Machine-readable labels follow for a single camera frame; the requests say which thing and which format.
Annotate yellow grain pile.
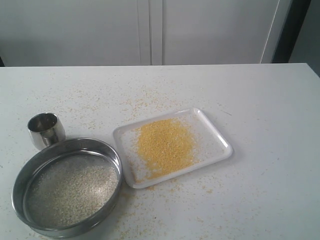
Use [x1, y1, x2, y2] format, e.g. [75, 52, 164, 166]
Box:
[127, 117, 202, 184]

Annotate round steel mesh sieve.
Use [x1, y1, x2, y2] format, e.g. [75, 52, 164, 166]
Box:
[11, 137, 124, 238]

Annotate white coarse grains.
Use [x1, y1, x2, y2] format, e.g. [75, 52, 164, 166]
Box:
[26, 161, 118, 228]

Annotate stainless steel cup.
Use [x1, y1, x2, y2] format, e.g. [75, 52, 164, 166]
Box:
[27, 112, 66, 151]

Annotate white rectangular plastic tray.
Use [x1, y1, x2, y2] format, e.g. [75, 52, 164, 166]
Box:
[113, 107, 233, 189]

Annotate white cabinet doors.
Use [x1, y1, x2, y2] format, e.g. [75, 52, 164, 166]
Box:
[0, 0, 291, 66]

